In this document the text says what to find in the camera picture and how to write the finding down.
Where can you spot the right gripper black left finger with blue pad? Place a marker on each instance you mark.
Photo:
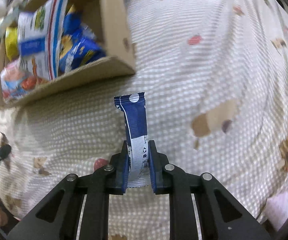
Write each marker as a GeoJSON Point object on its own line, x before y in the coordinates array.
{"type": "Point", "coordinates": [77, 207]}

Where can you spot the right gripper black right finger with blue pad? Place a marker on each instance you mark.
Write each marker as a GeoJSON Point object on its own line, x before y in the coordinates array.
{"type": "Point", "coordinates": [200, 207]}

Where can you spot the blue white snack bar packet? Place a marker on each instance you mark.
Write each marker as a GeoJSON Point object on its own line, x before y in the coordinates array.
{"type": "Point", "coordinates": [133, 107]}

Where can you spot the blue yellow bear snack bag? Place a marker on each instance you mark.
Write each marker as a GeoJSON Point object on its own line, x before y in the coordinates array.
{"type": "Point", "coordinates": [79, 44]}

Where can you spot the white red logo snack bag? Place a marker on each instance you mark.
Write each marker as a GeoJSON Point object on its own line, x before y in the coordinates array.
{"type": "Point", "coordinates": [16, 82]}

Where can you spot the yellow green snack bag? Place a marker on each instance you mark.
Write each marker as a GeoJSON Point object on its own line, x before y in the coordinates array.
{"type": "Point", "coordinates": [11, 47]}

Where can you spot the white blue chips bag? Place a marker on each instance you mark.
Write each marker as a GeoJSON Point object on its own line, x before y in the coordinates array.
{"type": "Point", "coordinates": [39, 39]}

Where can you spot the white patterned bed quilt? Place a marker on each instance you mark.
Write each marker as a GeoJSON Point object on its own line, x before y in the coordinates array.
{"type": "Point", "coordinates": [215, 78]}

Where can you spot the brown cardboard box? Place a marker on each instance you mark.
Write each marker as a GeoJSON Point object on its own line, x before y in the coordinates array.
{"type": "Point", "coordinates": [108, 21]}

